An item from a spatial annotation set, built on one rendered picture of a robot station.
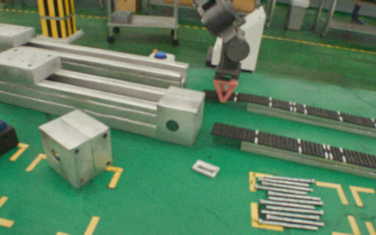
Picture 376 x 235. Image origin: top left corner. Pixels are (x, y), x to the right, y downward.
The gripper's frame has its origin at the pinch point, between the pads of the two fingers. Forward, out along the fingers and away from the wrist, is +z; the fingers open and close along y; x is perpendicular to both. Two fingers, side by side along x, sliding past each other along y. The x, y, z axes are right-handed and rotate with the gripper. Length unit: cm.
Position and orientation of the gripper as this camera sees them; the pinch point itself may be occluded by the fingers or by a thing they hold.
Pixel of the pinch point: (224, 95)
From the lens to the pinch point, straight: 83.4
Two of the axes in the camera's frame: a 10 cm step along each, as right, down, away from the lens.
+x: 9.6, 1.9, -1.8
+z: -0.7, 8.4, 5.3
